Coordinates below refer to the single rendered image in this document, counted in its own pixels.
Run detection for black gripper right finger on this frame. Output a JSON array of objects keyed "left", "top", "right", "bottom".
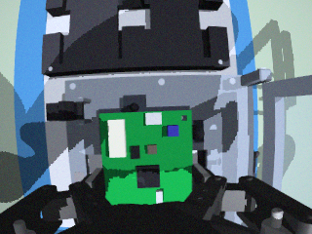
[{"left": 169, "top": 163, "right": 312, "bottom": 234}]

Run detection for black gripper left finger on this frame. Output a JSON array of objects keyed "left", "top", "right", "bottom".
[{"left": 0, "top": 168, "right": 127, "bottom": 234}]

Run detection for green circuit board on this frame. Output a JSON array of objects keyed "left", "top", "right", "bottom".
[{"left": 99, "top": 110, "right": 193, "bottom": 205}]

